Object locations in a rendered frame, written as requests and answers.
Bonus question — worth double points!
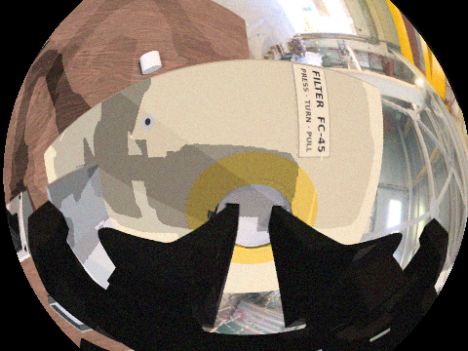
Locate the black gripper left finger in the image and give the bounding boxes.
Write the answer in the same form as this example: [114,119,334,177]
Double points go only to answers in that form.
[97,203,239,329]

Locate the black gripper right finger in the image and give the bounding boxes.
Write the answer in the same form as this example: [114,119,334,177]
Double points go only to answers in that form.
[268,206,403,328]

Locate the beige cylinder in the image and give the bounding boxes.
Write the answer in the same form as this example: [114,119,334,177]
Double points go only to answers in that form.
[139,51,163,74]

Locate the tan flat panel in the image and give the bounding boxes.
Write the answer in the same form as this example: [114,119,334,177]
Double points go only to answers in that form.
[44,58,383,246]

